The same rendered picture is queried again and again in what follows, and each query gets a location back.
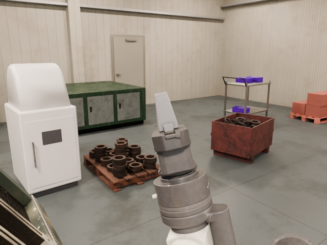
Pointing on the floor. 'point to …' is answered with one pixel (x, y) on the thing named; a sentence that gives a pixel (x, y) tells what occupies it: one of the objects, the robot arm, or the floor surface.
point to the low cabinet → (106, 105)
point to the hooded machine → (42, 129)
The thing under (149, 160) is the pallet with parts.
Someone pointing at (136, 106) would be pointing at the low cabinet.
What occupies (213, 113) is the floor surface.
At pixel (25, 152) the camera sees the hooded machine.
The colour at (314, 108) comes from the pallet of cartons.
